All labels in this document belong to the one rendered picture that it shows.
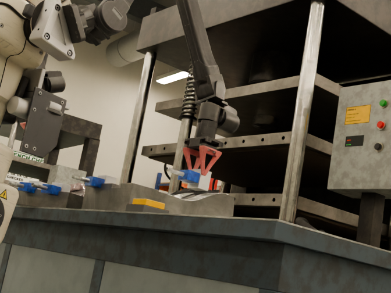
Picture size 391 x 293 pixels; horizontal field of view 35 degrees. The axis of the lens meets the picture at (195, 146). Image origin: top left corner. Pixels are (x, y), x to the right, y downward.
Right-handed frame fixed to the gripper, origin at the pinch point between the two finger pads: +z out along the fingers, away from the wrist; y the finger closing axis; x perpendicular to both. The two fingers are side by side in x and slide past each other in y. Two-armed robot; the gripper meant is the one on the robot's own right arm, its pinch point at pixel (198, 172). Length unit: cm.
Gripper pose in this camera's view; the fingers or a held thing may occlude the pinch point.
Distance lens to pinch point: 170.0
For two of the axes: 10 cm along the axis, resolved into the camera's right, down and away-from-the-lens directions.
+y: -6.2, 0.6, 7.8
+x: -7.6, -2.8, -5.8
